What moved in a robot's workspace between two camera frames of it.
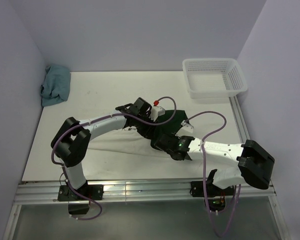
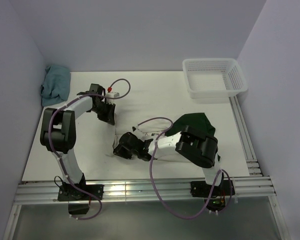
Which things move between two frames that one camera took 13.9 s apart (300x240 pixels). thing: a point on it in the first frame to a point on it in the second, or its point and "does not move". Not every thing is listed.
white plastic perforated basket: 214,78 does not move
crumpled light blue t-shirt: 56,85 does not move
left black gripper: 148,132 to 109,117
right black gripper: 173,135 to 120,151
